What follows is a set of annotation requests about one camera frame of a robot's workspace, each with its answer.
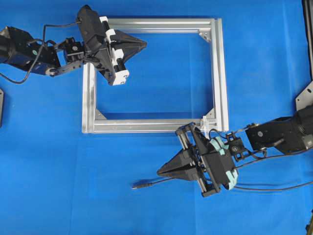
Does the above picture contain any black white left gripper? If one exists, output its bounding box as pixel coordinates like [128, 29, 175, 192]
[84, 17, 147, 86]

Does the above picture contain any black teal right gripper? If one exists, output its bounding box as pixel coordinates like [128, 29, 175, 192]
[157, 123, 239, 197]

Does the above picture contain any black wire with plug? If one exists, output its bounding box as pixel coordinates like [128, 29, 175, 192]
[131, 179, 313, 192]

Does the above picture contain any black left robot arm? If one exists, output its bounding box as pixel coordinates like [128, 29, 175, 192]
[0, 18, 147, 86]

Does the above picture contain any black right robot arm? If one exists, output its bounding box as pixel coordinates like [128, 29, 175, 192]
[157, 105, 313, 197]

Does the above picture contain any black plate at left edge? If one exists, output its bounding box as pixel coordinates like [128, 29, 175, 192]
[0, 89, 4, 127]

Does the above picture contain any black metal stand right edge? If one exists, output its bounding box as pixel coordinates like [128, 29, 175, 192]
[294, 0, 313, 116]

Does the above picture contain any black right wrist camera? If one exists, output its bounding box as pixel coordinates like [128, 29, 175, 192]
[201, 150, 239, 190]

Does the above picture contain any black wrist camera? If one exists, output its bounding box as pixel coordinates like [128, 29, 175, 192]
[201, 150, 239, 190]
[77, 5, 106, 52]

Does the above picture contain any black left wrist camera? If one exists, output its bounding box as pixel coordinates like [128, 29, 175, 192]
[77, 5, 106, 52]

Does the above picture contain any white string loop clip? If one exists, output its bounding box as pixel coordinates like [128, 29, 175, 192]
[200, 116, 216, 138]

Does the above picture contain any silver aluminium extrusion frame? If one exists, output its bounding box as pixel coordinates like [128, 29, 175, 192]
[82, 18, 229, 134]

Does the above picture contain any black left camera cable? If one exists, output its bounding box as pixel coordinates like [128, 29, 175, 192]
[0, 21, 81, 85]

